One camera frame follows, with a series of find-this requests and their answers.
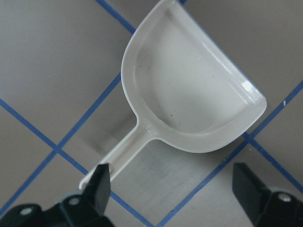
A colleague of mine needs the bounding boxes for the beige plastic dustpan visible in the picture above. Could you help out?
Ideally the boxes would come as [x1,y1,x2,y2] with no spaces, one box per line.
[79,0,268,190]

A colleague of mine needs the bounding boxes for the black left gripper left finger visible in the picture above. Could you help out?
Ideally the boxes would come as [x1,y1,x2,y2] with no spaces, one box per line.
[0,164,114,227]

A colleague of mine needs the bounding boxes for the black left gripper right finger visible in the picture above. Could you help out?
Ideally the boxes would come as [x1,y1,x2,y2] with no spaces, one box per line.
[232,163,303,227]

